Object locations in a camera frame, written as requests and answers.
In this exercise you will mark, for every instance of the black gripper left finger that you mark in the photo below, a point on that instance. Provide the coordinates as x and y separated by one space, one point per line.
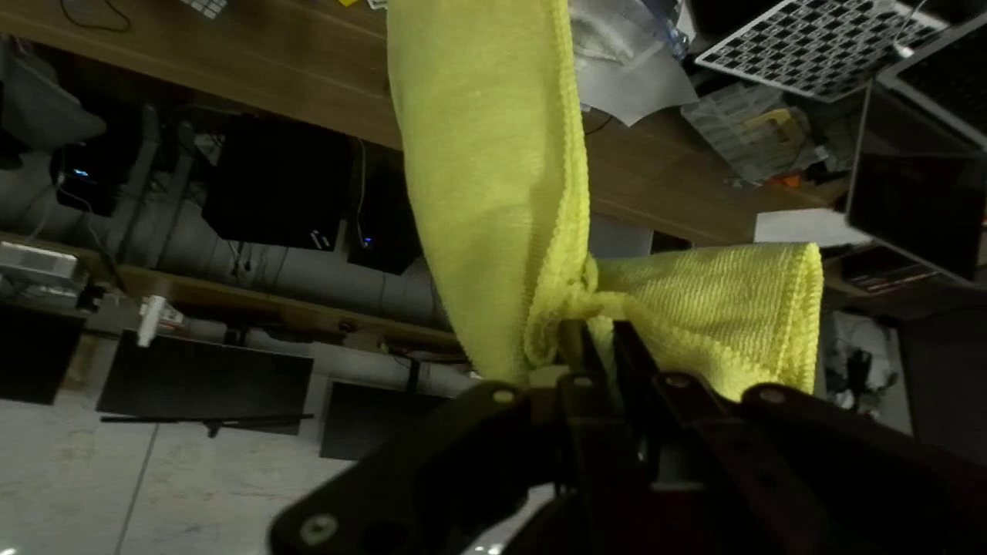
463 463

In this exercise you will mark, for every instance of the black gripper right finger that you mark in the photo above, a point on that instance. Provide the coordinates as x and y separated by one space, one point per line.
820 473

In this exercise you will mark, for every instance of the yellow microfiber cloth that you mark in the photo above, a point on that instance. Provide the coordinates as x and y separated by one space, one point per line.
481 154

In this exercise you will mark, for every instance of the wooden office desk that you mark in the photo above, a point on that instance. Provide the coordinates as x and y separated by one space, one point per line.
309 313

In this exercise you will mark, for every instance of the black laptop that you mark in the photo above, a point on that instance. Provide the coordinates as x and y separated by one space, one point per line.
914 174

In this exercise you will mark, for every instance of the white plastic bottle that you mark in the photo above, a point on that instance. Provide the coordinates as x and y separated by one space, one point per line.
156 320

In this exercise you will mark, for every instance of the white perforated panel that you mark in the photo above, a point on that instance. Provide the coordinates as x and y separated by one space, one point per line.
820 46

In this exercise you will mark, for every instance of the white desk device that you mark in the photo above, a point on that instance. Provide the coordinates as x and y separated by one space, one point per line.
35 260

